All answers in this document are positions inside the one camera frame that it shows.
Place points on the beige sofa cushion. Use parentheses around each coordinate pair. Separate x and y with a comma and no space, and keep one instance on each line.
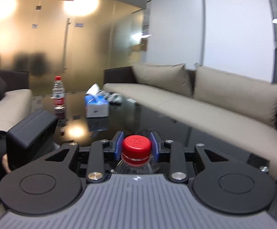
(249,97)
(172,78)

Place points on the beige sofa back cushion left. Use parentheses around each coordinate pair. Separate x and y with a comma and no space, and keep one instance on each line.
(172,78)

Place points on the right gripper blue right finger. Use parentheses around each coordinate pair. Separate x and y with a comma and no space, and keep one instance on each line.
(154,138)

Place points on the clear water bottle red label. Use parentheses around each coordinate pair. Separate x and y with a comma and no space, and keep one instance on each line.
(132,166)

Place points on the beige armchair seat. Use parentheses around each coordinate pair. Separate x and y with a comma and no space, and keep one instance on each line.
(14,107)

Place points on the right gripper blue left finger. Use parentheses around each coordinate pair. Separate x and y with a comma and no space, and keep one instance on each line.
(118,139)

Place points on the glass door metal handle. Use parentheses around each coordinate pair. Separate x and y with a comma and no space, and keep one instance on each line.
(64,55)

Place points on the beige sofa seat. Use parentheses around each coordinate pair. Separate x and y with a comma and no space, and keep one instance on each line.
(253,132)

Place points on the person left hand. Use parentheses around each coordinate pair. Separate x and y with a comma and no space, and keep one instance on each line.
(5,163)

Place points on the blue tissue box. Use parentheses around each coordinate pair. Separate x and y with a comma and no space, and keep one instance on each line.
(96,106)

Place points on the crumpled cloth on table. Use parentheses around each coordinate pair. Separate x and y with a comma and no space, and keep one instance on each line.
(114,98)

